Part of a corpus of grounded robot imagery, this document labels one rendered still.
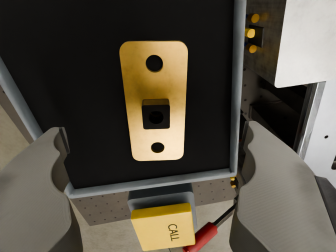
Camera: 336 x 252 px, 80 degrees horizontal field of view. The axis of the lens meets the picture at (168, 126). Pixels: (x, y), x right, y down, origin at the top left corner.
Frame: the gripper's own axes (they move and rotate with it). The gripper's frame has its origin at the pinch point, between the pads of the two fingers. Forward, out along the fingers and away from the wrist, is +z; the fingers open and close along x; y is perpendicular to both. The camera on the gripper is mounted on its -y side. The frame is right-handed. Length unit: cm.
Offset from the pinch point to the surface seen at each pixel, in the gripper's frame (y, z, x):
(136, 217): 11.7, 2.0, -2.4
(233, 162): 4.4, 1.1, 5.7
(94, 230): 198, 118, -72
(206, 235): 22.8, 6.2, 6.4
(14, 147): 87, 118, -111
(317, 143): 15.9, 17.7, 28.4
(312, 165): 21.1, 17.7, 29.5
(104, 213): 74, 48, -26
